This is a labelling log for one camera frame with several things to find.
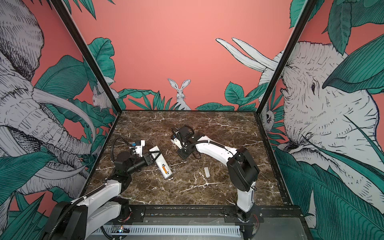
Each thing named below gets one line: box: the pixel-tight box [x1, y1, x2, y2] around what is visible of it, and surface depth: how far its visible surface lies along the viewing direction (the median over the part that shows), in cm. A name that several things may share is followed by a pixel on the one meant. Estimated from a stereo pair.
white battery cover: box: [204, 167, 211, 178], surface depth 90 cm
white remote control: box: [149, 145, 173, 179], surface depth 81 cm
